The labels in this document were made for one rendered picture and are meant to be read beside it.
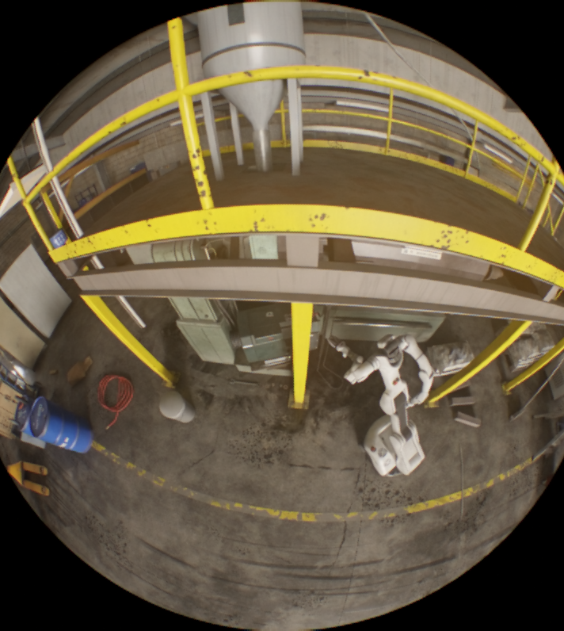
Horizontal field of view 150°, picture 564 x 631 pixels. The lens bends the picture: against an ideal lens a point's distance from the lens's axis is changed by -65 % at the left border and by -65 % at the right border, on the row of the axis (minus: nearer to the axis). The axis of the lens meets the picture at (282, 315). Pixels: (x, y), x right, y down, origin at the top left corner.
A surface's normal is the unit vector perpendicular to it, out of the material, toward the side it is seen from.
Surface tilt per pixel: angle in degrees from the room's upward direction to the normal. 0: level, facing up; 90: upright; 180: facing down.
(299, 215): 90
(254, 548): 0
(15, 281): 90
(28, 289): 90
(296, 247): 90
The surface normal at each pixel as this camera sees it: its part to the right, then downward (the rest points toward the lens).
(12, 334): 0.99, 0.06
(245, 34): -0.04, 0.78
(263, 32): 0.31, 0.73
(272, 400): -0.06, -0.62
